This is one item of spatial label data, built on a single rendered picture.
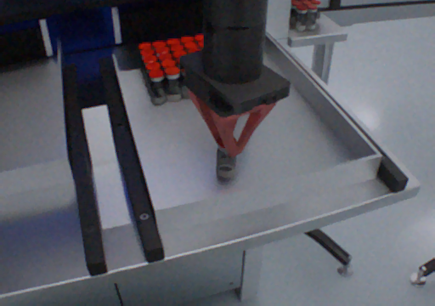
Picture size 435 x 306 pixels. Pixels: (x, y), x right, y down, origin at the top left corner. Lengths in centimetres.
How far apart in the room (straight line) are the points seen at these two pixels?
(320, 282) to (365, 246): 24
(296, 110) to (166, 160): 20
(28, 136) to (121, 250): 24
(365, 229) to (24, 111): 132
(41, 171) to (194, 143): 19
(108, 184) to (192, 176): 10
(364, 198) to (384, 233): 119
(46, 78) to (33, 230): 32
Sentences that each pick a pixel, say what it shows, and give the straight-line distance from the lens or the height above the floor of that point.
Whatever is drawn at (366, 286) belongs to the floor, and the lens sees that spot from 152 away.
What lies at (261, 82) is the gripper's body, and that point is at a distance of 40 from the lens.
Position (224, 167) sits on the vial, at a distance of 48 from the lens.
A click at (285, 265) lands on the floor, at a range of 151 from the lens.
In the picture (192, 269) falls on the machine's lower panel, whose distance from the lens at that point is 118.
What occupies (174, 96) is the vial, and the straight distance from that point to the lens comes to 61.
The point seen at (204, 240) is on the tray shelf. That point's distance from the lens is 43.
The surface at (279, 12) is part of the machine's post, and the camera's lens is 78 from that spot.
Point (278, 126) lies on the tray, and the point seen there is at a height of 88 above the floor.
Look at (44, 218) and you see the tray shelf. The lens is 49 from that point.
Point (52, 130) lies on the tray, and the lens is 60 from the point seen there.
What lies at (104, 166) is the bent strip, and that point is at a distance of 52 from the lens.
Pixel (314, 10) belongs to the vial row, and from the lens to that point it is 85.
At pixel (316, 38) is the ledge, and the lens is 85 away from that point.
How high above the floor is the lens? 122
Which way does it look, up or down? 39 degrees down
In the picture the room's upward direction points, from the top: straight up
